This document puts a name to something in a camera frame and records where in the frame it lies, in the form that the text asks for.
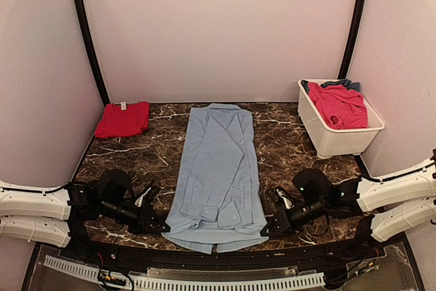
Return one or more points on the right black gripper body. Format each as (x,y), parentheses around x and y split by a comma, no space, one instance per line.
(291,223)

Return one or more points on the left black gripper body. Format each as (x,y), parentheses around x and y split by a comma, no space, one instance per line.
(136,222)

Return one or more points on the light blue shirt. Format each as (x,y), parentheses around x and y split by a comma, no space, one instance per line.
(216,205)

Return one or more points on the red t-shirt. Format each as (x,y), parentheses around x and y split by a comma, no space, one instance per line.
(123,120)

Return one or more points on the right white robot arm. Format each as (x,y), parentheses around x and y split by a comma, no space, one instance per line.
(388,205)

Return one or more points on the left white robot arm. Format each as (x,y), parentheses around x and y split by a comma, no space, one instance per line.
(57,215)

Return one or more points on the white plastic laundry bin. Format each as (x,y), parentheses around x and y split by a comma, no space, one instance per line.
(330,142)

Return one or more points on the pink garment in bin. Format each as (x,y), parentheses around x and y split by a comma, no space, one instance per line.
(340,108)

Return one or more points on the dark blue garment in bin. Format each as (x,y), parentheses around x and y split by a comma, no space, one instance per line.
(348,84)

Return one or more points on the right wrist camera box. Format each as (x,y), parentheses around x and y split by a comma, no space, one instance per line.
(314,185)

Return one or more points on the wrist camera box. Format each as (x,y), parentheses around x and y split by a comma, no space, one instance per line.
(314,185)
(113,185)

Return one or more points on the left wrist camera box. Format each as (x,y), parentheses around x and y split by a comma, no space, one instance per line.
(113,185)

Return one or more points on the left electronics board with wires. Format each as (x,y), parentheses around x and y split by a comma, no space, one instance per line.
(111,278)

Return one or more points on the electronics board with wires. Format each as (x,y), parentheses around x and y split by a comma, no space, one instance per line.
(111,278)
(363,268)

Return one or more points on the white slotted cable duct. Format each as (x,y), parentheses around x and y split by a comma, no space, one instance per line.
(172,279)

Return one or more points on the right electronics board with wires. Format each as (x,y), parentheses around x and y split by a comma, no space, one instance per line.
(363,268)

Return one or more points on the left black frame post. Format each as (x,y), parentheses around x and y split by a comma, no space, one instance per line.
(90,51)

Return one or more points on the black frame post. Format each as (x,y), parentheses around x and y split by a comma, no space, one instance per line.
(90,51)
(351,39)

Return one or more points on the right black frame post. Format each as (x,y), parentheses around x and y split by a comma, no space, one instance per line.
(351,39)

